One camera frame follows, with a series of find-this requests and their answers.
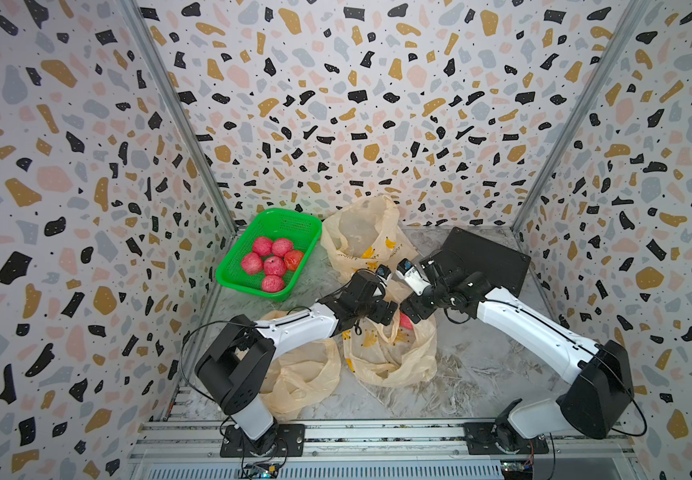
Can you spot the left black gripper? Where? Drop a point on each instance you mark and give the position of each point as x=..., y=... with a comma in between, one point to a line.
x=381, y=316

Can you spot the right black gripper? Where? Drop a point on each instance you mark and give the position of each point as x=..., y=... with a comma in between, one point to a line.
x=419, y=311

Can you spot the beige plastic bag with apples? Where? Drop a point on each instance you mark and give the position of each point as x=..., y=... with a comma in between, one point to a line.
x=306, y=368

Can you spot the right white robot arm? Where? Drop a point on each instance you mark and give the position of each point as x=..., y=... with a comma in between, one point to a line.
x=598, y=375

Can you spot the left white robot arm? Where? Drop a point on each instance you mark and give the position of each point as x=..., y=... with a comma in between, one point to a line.
x=235, y=365

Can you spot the black flat box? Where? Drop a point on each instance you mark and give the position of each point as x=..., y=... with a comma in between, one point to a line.
x=502, y=266

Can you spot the green plastic mesh basket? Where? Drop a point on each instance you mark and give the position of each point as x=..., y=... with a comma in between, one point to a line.
x=302, y=229

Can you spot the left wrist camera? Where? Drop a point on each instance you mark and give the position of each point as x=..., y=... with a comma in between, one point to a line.
x=384, y=273

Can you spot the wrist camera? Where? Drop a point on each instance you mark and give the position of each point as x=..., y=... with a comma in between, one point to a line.
x=384, y=273
x=412, y=276

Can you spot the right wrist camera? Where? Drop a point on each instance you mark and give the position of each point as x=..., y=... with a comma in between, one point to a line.
x=412, y=276

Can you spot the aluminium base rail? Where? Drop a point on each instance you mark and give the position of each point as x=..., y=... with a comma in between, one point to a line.
x=372, y=449

